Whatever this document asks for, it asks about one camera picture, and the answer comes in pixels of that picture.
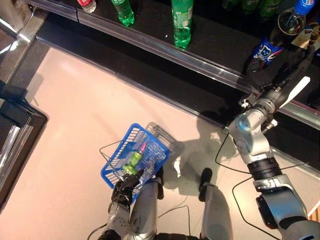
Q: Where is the green bottle green cap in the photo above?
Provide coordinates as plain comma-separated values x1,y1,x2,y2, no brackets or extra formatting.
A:
121,150,145,176

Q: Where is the snack box with stick picture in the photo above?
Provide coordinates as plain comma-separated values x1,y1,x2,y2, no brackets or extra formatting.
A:
294,21,320,51

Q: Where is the clear water bottle red label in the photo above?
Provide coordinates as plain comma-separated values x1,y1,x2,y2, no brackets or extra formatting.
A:
76,0,98,14

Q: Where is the brown glossy corner panel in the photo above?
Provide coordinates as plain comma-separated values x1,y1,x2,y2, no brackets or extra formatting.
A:
0,0,49,86

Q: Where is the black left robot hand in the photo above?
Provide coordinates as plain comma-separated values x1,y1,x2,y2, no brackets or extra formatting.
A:
110,169,145,206

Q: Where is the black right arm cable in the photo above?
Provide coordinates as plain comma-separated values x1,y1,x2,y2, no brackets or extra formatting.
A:
215,134,310,237

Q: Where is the small Pepsi bottle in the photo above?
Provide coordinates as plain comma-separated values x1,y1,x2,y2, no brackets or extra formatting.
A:
246,0,315,74

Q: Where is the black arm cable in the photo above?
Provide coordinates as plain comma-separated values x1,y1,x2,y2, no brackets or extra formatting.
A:
215,134,310,237
87,223,109,240

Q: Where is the green Sprite bottle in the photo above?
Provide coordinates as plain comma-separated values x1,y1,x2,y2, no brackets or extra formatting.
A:
110,0,136,28
170,0,195,49

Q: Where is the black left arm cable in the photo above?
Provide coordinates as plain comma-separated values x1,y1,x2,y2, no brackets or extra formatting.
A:
87,223,109,240

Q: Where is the dark side shelving unit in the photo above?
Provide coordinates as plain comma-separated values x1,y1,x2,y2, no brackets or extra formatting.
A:
0,79,49,216

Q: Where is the silver right robot leg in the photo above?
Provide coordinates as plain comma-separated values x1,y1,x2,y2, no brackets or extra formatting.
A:
198,167,235,240

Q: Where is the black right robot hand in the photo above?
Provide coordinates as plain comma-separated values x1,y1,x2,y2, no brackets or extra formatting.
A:
263,45,316,110

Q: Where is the blue plastic shopping basket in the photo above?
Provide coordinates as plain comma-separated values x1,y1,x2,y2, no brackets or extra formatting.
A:
99,122,172,206

